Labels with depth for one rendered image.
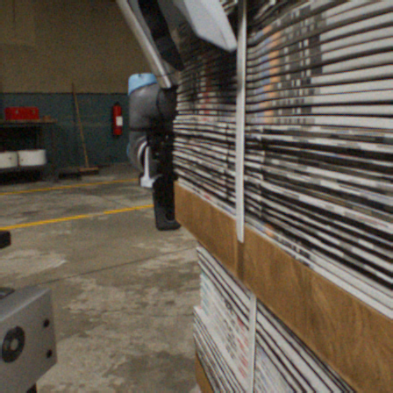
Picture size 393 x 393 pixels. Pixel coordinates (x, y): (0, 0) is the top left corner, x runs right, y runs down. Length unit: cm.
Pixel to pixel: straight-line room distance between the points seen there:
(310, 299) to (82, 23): 717
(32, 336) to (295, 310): 30
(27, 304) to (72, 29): 687
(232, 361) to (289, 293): 21
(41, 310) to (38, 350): 4
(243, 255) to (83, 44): 702
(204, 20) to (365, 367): 19
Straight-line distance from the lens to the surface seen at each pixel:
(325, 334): 21
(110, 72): 740
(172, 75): 70
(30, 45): 696
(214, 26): 24
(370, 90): 18
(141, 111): 81
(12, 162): 615
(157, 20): 34
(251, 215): 28
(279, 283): 25
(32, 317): 45
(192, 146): 39
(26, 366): 47
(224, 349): 45
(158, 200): 70
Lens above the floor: 95
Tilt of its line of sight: 11 degrees down
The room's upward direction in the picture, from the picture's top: straight up
